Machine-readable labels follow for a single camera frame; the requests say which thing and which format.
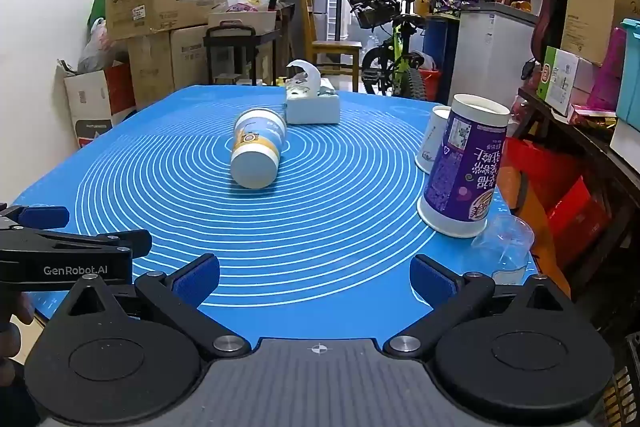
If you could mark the clear plastic cup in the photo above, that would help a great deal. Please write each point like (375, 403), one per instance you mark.
(505, 247)

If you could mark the wooden chair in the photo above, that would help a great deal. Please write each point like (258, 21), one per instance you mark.
(335, 48)

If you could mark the person's left hand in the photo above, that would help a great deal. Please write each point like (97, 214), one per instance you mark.
(22, 309)

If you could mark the blue silicone mat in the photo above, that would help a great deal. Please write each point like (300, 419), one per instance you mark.
(325, 222)

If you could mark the red bucket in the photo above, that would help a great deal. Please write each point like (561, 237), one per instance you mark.
(430, 82)

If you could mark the black utility cart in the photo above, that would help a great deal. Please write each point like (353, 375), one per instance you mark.
(240, 38)

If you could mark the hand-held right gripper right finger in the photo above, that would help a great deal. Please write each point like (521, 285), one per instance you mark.
(432, 279)

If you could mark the white tissue box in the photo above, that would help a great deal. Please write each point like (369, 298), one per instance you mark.
(312, 109)

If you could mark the white and red cardboard box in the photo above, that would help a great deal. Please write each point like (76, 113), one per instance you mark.
(92, 107)

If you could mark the red shopping bag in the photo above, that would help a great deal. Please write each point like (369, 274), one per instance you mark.
(545, 167)

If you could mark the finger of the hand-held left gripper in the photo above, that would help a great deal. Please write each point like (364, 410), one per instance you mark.
(120, 243)
(42, 217)

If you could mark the yellow and white paper cup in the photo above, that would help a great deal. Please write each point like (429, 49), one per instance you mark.
(255, 157)

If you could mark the dark wooden shelf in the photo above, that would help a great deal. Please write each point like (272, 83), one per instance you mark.
(590, 147)

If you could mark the pink box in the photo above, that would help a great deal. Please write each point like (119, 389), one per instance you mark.
(607, 72)

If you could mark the blue barrel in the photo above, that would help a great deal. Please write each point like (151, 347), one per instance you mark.
(440, 42)

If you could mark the teal box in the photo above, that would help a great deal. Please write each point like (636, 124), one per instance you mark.
(631, 77)

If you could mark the green and black bicycle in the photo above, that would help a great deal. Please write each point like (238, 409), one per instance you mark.
(400, 57)

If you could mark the purple paper cup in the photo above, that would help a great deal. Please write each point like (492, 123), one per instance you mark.
(465, 172)

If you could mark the tall tan cardboard box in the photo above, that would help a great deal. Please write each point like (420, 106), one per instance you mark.
(595, 7)

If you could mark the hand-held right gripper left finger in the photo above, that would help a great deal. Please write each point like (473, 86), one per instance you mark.
(197, 279)

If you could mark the white chest freezer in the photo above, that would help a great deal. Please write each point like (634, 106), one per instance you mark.
(485, 52)

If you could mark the green and white box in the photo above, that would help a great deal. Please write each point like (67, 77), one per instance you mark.
(562, 77)

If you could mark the plain brown cardboard box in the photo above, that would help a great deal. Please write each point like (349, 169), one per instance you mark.
(160, 62)

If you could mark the grey plastic bag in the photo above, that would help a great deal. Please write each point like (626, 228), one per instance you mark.
(97, 49)

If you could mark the black plastic crate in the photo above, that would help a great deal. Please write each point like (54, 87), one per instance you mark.
(625, 382)

